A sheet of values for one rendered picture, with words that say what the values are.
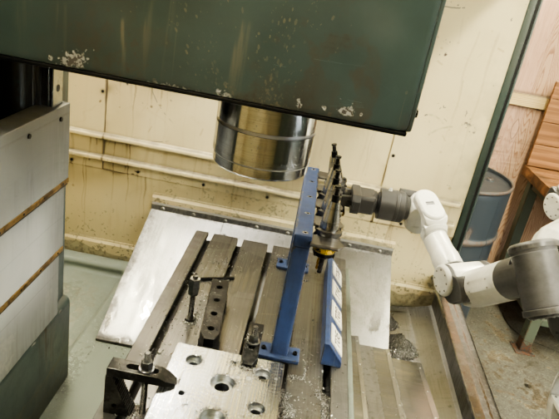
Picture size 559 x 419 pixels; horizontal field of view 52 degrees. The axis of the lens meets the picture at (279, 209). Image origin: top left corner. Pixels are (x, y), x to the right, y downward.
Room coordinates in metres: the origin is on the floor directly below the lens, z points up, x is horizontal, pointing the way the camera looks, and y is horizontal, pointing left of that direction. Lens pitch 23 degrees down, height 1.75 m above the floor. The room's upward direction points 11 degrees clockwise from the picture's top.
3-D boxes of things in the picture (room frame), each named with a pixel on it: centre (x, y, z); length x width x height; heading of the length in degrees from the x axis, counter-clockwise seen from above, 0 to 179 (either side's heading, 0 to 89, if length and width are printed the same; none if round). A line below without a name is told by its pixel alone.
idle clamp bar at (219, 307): (1.19, 0.11, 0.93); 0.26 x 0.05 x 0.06; 4
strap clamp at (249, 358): (1.02, 0.00, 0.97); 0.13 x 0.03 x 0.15; 179
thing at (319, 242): (1.13, -0.12, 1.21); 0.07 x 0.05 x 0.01; 89
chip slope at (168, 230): (1.55, 0.02, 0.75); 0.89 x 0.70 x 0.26; 89
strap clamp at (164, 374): (0.87, 0.20, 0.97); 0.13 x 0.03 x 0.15; 89
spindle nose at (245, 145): (0.90, 0.05, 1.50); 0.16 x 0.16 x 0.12
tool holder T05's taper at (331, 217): (1.19, -0.12, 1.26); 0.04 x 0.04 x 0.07
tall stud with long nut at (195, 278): (1.20, 0.17, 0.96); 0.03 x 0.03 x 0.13
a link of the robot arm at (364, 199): (1.51, -0.25, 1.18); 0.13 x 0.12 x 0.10; 178
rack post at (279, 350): (1.13, -0.06, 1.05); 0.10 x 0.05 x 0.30; 89
